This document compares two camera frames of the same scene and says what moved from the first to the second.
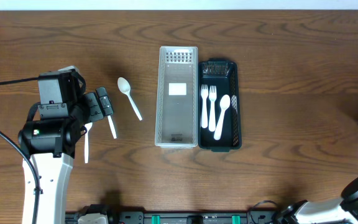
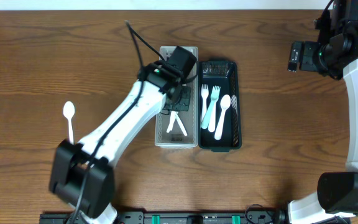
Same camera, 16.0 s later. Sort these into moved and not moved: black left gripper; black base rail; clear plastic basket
Moved: black left gripper
Not moved: black base rail; clear plastic basket
